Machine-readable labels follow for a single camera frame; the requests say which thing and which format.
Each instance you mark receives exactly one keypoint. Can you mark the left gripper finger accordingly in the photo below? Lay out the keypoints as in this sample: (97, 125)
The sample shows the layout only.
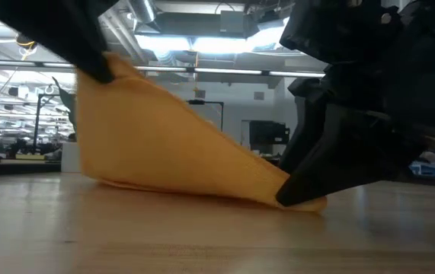
(68, 34)

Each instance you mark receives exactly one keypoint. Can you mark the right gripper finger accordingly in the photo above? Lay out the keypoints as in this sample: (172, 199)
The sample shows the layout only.
(304, 133)
(346, 163)

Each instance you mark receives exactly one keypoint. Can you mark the orange microfiber towel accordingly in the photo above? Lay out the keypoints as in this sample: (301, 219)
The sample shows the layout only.
(156, 152)

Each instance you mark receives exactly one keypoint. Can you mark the black cabinet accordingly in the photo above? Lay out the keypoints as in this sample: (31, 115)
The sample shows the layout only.
(268, 133)

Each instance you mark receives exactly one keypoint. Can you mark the black round ceiling fixture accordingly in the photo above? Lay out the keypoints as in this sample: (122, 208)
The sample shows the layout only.
(24, 41)

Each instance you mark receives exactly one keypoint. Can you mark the long ceiling light tube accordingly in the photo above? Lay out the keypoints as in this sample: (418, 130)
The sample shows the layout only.
(221, 71)

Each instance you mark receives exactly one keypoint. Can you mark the potted plant in white pot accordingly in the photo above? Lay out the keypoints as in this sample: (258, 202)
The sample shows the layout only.
(70, 158)

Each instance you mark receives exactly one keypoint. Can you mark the black rig frame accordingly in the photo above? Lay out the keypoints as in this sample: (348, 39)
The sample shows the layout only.
(209, 102)

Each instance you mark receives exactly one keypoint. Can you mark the black aluminium table frame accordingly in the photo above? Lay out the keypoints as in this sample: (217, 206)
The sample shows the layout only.
(11, 167)

